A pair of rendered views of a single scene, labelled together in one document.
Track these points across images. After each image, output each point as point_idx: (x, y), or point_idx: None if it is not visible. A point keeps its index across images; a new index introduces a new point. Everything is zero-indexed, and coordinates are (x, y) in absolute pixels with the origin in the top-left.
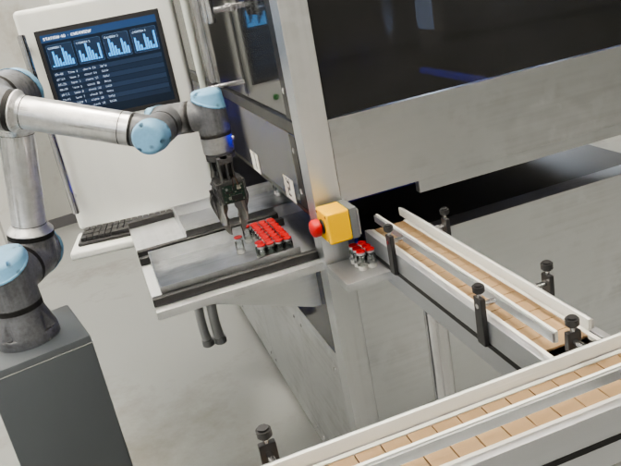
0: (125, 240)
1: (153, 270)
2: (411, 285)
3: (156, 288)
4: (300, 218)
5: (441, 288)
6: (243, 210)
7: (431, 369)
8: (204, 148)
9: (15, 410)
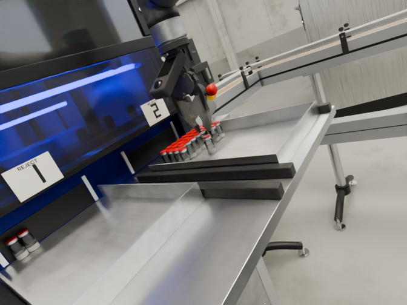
0: None
1: (299, 128)
2: (219, 109)
3: (313, 129)
4: (128, 183)
5: (230, 89)
6: (193, 107)
7: None
8: (183, 25)
9: None
